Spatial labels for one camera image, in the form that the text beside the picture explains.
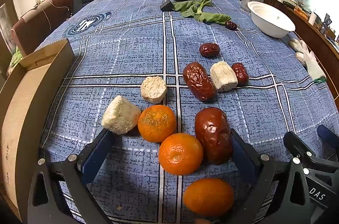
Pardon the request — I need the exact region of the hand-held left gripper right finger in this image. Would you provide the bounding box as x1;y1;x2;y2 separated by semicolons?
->
230;128;313;224

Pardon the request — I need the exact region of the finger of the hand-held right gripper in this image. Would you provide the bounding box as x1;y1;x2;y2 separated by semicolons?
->
285;131;339;175
317;124;339;156

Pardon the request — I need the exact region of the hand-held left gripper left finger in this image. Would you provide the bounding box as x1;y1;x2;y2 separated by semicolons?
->
28;127;115;224

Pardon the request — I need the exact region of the large smooth red jujube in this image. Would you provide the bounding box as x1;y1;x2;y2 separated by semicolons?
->
195;107;233;165

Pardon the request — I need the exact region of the pale sugarcane chunk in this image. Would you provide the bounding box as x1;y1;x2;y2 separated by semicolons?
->
140;76;168;104
210;61;238;92
101;95;142;134

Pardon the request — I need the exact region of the orange tangerine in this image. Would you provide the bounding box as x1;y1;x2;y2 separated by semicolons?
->
137;105;177;143
158;133;204;176
183;178;235;218

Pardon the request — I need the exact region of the shallow cardboard box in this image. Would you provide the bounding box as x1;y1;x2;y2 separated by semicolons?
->
0;38;75;222

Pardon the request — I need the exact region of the large wrinkled red jujube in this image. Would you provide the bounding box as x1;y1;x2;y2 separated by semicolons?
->
183;62;217;102

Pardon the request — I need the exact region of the white work glove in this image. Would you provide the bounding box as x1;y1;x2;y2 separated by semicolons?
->
288;38;327;83

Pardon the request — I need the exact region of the wooden side cabinet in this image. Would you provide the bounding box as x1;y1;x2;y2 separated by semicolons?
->
270;0;339;97

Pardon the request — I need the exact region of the green blanket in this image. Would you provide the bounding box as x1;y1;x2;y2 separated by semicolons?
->
7;47;25;76

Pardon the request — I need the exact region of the white bowl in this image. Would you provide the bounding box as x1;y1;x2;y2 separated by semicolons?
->
247;1;296;38

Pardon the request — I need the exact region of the brown armchair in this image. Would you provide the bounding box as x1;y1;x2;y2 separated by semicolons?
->
11;0;76;58

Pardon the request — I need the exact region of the green cloth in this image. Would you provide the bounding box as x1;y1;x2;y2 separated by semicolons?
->
172;0;232;26

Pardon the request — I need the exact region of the glass panel door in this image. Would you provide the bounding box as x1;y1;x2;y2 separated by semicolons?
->
0;0;16;55

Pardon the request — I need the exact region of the white cable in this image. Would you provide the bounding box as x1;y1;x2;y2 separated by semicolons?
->
34;0;73;31

